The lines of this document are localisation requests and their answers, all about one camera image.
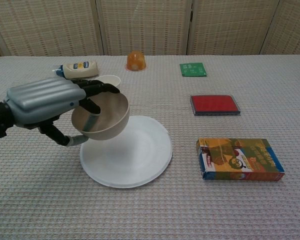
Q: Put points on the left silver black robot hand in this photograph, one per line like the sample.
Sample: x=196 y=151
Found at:
x=45 y=100

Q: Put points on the white paper cup blue logo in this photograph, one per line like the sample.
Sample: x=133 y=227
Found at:
x=112 y=80

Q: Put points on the beige plastic bowl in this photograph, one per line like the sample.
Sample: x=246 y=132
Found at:
x=115 y=117

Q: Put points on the orange jelly cup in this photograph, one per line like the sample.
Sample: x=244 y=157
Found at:
x=136 y=61

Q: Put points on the white paper plate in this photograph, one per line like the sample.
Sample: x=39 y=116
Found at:
x=140 y=160

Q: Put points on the mayonnaise squeeze bottle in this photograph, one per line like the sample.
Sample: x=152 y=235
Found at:
x=82 y=70

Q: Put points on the green sachet packet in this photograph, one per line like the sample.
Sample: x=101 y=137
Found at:
x=193 y=70

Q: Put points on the white woven tablecloth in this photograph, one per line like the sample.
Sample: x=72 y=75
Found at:
x=150 y=212

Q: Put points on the red ink pad case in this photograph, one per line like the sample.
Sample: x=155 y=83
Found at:
x=213 y=104

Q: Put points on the colourful snack box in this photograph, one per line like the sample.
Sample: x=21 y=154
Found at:
x=240 y=160

